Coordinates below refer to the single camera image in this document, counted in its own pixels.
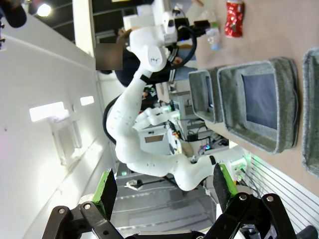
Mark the crushed red drink can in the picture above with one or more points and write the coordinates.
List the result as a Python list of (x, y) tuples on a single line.
[(234, 20)]

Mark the grey fabric basket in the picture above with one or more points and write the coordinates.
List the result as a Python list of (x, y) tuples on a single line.
[(199, 99), (234, 104), (311, 112)]

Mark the ribbed aluminium base plate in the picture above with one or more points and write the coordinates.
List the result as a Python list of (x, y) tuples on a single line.
[(286, 194)]

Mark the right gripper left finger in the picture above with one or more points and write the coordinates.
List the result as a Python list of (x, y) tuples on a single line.
[(109, 191)]

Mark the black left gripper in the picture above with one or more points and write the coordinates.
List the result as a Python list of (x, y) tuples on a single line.
[(202, 26)]

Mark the person's right hand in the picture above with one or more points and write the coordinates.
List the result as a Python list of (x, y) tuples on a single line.
[(198, 2)]

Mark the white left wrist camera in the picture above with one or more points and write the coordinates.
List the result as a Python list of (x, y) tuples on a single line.
[(170, 22)]

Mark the clear wall document holder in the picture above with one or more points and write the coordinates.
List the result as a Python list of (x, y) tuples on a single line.
[(67, 139)]

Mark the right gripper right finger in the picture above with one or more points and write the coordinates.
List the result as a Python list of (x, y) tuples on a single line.
[(221, 184)]

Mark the person in dark striped jacket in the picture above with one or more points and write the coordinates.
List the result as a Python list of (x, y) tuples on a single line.
[(129, 69)]

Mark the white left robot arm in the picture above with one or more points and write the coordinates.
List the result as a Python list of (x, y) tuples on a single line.
[(127, 119)]

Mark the clear bottle with pink label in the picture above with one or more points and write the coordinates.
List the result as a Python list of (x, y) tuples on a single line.
[(214, 38)]

